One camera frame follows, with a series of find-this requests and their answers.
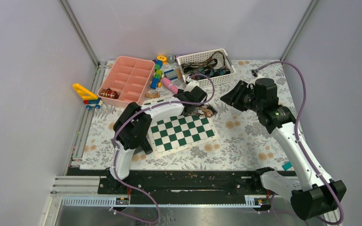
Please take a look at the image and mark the blue grey lego brick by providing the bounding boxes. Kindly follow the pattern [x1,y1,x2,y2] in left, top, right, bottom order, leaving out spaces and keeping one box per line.
[164,69,178,81]

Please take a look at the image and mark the wooden rectangular block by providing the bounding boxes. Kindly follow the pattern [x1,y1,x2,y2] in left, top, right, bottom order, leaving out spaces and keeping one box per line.
[175,68,183,80]

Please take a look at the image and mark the green white chessboard mat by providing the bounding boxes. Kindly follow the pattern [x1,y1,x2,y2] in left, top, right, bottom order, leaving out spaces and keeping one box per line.
[148,116,219,158]

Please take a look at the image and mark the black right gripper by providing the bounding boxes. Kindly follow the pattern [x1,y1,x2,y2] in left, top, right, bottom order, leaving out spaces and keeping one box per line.
[220,80,263,113]

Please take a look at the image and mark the rolled red patterned tie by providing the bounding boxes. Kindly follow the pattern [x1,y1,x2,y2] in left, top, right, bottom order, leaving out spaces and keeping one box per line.
[100,88,119,99]

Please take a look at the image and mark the wooden arch block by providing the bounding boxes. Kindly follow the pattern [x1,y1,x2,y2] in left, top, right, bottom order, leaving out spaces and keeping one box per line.
[145,90,160,99]

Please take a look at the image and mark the yellow toy crane car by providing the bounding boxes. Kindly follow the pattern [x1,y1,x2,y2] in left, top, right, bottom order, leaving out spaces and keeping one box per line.
[72,83,103,110]

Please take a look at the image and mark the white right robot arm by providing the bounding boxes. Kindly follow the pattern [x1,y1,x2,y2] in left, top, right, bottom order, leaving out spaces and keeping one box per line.
[220,78,346,220]

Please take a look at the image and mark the colourful lego block vehicle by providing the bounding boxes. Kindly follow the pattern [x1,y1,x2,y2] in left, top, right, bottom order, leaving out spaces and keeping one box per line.
[150,55,167,89]

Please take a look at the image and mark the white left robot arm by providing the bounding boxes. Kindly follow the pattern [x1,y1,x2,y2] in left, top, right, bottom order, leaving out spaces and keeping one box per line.
[109,86,214,194]

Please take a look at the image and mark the blue patterned tie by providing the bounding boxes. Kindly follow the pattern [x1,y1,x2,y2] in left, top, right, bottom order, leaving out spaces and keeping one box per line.
[183,67,231,81]

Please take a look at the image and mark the pink divided organizer tray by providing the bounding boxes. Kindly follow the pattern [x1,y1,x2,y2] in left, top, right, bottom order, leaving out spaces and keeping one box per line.
[98,56,155,108]

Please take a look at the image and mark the brown floral patterned tie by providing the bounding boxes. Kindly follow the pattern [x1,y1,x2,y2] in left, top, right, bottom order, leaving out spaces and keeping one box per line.
[191,105,218,118]

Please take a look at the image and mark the purple glitter microphone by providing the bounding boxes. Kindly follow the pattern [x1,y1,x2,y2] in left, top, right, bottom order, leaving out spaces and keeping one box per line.
[166,54,176,64]

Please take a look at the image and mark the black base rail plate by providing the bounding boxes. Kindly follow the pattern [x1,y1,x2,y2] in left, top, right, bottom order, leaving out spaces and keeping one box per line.
[97,169,297,206]

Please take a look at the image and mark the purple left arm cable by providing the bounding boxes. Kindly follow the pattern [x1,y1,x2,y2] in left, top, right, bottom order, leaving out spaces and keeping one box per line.
[111,73,216,225]

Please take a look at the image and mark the small teal block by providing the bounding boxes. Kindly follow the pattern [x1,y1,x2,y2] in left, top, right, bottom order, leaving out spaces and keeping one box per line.
[282,161,293,171]

